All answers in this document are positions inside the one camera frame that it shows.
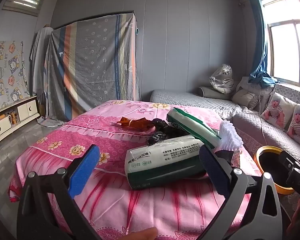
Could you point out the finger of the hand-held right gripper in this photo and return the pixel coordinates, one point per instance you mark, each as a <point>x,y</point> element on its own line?
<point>288,161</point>

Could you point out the grey cushion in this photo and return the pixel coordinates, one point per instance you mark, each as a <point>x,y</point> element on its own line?
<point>245,97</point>

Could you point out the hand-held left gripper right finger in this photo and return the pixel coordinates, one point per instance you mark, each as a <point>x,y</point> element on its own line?
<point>213,172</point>

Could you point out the grey bolster pillow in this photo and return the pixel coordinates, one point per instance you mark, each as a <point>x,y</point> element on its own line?
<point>210,92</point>

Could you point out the white pleated paper liner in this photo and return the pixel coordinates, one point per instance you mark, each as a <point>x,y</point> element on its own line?
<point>228,136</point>

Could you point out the pink floral blanket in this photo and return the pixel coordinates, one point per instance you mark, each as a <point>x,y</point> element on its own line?
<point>102,130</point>

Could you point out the white green tissue pack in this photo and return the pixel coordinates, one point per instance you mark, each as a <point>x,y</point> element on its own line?
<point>190,123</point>
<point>160,160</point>

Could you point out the black plastic bag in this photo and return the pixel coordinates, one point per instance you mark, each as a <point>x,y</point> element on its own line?
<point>162,130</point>

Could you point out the yellow rimmed black trash bin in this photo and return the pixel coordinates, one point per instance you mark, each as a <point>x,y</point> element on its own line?
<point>267,162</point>

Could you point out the orange brown plastic wrapper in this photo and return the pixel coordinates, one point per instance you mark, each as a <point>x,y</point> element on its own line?
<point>135,123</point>

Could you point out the dark packet with red label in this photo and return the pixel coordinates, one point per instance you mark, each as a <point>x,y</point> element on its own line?
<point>227,156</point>

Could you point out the person's left hand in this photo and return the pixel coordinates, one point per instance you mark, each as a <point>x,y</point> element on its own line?
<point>140,234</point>

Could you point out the window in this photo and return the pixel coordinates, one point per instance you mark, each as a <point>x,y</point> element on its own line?
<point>287,50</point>

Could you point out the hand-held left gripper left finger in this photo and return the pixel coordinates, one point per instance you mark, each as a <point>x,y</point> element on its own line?
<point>83,172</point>

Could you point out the white hanging cloth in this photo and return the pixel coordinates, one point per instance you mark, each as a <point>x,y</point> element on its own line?
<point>40,55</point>

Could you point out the striped grey cloth cover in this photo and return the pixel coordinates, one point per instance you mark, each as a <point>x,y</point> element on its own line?
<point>95,62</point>

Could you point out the blue curtain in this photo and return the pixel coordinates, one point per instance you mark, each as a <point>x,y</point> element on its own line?
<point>261,42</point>

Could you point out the white low cabinet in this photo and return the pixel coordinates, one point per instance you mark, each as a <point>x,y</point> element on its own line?
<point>27,108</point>

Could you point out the cartoon printed wall cloth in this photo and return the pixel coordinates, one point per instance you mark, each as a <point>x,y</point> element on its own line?
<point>7,75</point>

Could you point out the tiger plush in plastic bag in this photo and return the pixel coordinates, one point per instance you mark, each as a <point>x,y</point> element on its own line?
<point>223,80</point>

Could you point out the grey quilted sofa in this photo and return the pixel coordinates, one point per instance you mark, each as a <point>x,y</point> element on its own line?
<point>190,98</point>

